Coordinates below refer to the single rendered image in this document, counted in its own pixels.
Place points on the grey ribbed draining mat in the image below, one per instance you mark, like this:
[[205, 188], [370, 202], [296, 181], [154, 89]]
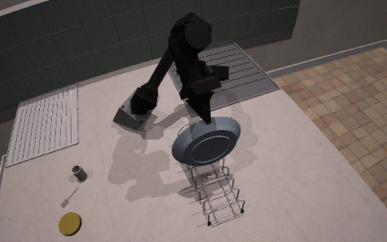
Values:
[[44, 124]]

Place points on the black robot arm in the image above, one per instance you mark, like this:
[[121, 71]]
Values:
[[181, 44]]

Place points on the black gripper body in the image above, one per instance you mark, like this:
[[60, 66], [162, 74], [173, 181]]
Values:
[[191, 70]]

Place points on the dark grey tiled wall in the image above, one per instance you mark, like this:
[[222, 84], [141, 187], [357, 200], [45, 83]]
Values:
[[49, 44]]

